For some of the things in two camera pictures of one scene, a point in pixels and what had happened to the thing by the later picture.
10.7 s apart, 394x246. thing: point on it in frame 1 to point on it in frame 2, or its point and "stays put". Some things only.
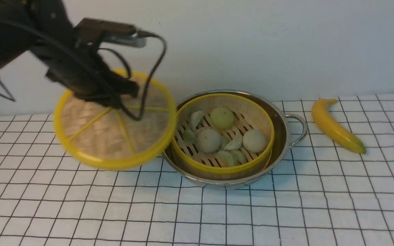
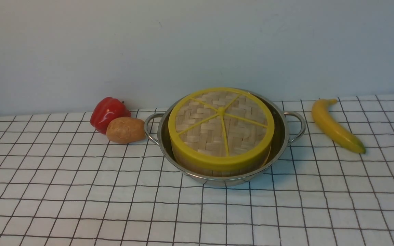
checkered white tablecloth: [31, 192] stays put
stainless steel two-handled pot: [288, 129] stays put
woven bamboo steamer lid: [121, 138] to [222, 129]
